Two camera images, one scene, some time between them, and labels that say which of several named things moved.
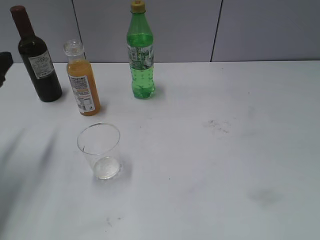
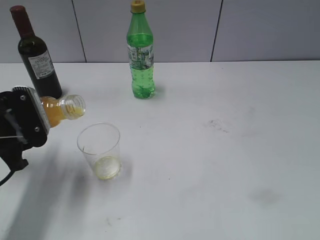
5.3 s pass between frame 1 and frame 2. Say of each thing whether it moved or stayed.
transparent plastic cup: stayed
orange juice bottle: moved
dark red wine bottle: stayed
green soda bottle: stayed
